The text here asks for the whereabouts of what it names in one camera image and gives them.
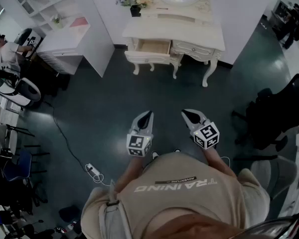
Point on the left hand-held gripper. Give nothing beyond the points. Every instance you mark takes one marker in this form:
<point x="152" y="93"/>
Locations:
<point x="135" y="143"/>

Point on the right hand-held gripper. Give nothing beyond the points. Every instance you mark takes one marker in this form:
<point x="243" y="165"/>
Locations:
<point x="206" y="134"/>

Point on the wooden drawer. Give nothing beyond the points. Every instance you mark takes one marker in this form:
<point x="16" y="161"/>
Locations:
<point x="149" y="50"/>

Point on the person's right forearm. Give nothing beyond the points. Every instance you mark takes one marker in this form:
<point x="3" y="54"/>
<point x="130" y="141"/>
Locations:
<point x="218" y="162"/>

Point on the person's left forearm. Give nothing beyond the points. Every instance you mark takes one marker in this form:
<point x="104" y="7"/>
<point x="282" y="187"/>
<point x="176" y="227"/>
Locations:
<point x="132" y="170"/>

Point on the cream drawer with round knob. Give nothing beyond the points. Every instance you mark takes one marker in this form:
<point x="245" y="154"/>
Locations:
<point x="193" y="49"/>

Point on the cream vanity dressing table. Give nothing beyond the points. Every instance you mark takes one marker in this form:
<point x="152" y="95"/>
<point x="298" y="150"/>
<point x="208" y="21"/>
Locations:
<point x="174" y="32"/>

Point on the person's left shoe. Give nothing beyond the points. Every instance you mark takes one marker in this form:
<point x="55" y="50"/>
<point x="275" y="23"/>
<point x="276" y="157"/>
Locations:
<point x="155" y="155"/>

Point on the person's shoe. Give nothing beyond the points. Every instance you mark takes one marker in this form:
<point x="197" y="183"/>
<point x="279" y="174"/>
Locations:
<point x="177" y="150"/>
<point x="155" y="155"/>

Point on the person's right shoe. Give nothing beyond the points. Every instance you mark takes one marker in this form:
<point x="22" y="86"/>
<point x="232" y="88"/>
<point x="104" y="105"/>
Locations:
<point x="177" y="150"/>

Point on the white power strip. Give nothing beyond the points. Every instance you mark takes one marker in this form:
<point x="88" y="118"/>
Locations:
<point x="92" y="169"/>

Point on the black office chair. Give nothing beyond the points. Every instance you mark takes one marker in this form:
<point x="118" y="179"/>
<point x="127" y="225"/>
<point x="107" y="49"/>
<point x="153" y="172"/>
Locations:
<point x="271" y="116"/>

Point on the person's beige printed t-shirt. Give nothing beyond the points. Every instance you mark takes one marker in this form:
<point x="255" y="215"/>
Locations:
<point x="179" y="203"/>

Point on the grey office chair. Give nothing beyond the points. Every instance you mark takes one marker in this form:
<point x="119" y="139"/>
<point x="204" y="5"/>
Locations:
<point x="276" y="173"/>

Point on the white desk with cubby shelf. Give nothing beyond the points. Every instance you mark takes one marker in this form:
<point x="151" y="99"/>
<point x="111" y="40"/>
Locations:
<point x="72" y="41"/>

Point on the black bag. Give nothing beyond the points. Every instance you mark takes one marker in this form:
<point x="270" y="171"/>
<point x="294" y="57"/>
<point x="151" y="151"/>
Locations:
<point x="69" y="213"/>

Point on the pink panel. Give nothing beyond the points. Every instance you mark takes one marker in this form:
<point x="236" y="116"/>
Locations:
<point x="78" y="22"/>

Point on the white office chair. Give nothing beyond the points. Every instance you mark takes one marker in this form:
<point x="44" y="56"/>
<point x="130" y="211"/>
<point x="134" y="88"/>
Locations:
<point x="25" y="91"/>

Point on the flower bouquet in black pot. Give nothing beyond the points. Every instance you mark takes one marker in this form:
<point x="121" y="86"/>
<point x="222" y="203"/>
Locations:
<point x="135" y="2"/>

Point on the blue chair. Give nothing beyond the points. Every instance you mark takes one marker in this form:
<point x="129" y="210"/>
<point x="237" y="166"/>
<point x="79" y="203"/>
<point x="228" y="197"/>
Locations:
<point x="21" y="163"/>

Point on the small potted plant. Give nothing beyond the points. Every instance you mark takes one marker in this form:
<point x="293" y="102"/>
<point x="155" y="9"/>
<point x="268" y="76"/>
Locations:
<point x="56" y="19"/>

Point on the head-worn camera mount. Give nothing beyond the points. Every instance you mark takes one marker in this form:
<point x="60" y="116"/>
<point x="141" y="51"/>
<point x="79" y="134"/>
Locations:
<point x="276" y="229"/>

